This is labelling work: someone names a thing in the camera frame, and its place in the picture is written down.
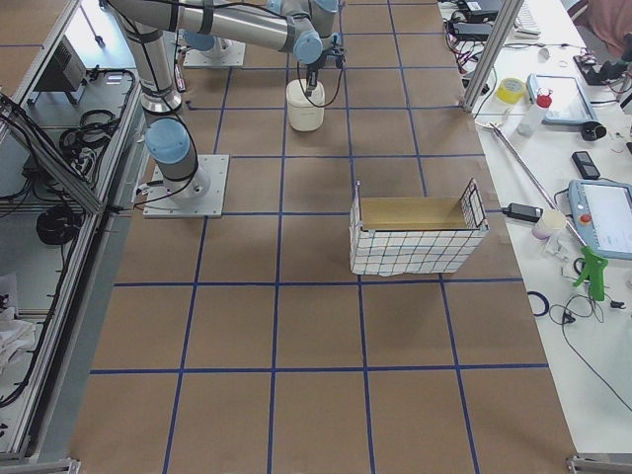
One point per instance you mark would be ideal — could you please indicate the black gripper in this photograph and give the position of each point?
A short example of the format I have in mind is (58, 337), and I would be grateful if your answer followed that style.
(312, 70)

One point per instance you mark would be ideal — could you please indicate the white trash can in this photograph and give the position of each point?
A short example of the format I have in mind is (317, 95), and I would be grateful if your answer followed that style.
(305, 113)

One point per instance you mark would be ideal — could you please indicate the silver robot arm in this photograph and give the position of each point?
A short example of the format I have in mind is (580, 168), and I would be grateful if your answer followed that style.
(302, 28)
(167, 137)

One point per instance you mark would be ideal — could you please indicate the grid patterned cardboard box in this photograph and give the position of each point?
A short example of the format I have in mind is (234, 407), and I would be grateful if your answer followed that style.
(392, 236)

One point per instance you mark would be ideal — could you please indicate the yellow tape roll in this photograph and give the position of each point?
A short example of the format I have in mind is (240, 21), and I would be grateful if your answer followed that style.
(510, 90)

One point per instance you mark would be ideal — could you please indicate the clear bottle red cap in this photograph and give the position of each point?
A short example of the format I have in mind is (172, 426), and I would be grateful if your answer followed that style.
(532, 120)

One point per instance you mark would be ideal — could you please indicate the black power adapter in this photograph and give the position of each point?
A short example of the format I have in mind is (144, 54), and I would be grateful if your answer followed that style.
(522, 212)

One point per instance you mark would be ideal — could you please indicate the blue teach pendant far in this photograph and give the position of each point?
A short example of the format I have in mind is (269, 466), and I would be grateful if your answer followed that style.
(570, 104)

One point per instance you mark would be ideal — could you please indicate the blue teach pendant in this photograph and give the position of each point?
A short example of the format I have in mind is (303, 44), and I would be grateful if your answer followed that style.
(570, 104)
(601, 213)

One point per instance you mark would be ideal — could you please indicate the white paper cup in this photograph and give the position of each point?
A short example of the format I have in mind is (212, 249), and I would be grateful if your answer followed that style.
(549, 223)

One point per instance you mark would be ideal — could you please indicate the black phone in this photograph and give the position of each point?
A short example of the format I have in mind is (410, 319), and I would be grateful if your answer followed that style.
(585, 165)

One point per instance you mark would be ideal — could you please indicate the blue teach pendant near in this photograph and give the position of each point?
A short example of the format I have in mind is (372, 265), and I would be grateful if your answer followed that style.
(601, 213)

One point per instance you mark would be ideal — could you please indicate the aluminium frame post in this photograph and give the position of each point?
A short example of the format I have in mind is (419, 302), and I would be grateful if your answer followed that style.
(502, 27)

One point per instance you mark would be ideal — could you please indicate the green handled grabber tool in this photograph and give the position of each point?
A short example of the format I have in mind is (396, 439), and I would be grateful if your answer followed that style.
(594, 265)

